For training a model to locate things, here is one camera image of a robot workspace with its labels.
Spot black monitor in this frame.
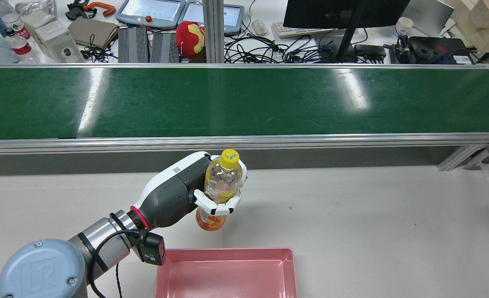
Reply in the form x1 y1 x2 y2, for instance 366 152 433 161
283 0 411 30

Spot black monitor stand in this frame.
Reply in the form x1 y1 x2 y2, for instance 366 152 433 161
335 0 369 62

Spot silver laptop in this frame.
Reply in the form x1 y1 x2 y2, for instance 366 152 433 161
401 0 455 38

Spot white paper cup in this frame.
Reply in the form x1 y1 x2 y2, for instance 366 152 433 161
395 17 414 38

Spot black earphone cable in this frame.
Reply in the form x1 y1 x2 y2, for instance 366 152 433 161
80 35 107 63

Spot translucent white box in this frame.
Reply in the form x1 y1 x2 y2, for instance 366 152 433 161
34 21 86 64

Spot water bottle red label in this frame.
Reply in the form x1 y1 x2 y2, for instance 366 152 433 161
4 28 41 64
0 0 33 42

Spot tangle of black cables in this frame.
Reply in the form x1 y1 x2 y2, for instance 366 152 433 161
224 32 341 64

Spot black equipment case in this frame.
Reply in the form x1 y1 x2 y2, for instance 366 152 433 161
389 36 475 65

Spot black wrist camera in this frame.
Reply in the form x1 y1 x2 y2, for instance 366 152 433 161
138 231 166 267

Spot black ribbed power unit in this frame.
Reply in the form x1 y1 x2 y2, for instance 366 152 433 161
150 32 181 63
118 26 150 63

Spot grey teach pendant red button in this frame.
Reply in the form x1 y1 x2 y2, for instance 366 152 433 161
116 0 186 30

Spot aluminium vertical post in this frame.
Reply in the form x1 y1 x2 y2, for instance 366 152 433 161
203 0 225 64

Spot green conveyor belt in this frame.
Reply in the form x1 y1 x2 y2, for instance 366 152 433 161
0 63 489 172
0 67 489 140

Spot clear plastic bag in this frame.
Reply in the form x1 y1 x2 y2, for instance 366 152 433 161
16 0 58 30

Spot pink plastic basket tray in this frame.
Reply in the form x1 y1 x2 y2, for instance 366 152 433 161
154 248 298 298

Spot white keyboard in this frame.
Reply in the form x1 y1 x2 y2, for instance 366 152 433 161
271 22 347 39

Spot stacked wooden blocks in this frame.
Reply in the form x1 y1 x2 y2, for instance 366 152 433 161
447 0 489 53

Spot brown notebook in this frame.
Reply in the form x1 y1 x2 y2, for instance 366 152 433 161
67 18 119 49

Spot black camera cable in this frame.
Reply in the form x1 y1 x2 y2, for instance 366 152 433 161
87 229 144 298

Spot black plastic bracket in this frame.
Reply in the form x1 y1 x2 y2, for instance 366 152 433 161
65 0 90 21

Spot red yellow plush toy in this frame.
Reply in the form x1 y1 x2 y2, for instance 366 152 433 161
176 22 207 61

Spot orange clamp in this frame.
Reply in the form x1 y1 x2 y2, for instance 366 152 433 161
83 2 116 17

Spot orange juice bottle yellow cap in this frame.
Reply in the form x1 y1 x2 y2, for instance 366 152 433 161
195 149 243 231

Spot left white grey robot hand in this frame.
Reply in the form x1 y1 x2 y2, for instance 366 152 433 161
130 151 248 231

